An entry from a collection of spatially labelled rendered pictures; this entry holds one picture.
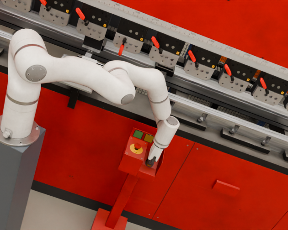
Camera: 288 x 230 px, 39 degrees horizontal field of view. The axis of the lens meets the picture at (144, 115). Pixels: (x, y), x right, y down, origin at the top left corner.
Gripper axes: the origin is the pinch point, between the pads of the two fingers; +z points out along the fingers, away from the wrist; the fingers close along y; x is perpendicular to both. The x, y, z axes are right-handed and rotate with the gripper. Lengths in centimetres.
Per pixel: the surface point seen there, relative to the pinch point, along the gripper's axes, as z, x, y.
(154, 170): 3.5, 3.6, 2.3
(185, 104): -20.1, 8.2, -32.2
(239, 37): -68, 17, -36
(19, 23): -16, -99, -53
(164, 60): -42, -13, -32
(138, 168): 1.6, -5.4, 6.3
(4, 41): -18, -97, -28
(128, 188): 23.8, -4.6, 3.1
